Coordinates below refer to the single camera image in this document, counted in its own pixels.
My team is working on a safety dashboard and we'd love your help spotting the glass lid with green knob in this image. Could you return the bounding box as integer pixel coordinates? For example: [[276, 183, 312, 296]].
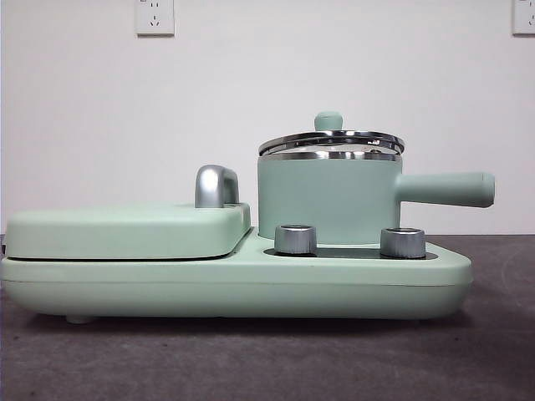
[[257, 110, 406, 162]]

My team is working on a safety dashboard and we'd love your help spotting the silver control knob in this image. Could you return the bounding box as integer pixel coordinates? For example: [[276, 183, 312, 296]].
[[273, 224, 318, 255], [379, 226, 427, 258]]

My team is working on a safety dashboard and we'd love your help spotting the green grill cover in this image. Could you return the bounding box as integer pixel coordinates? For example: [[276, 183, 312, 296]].
[[3, 201, 252, 261]]

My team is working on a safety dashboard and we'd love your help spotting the green pot with handle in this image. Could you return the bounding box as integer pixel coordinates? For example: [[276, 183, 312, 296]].
[[255, 150, 497, 246]]

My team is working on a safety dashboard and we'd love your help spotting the silver grill cover handle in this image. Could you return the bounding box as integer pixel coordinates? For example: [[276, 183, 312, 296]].
[[194, 164, 241, 209]]

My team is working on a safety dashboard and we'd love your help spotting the white wall socket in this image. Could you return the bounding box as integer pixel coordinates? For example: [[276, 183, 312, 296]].
[[135, 0, 176, 38], [512, 0, 535, 37]]

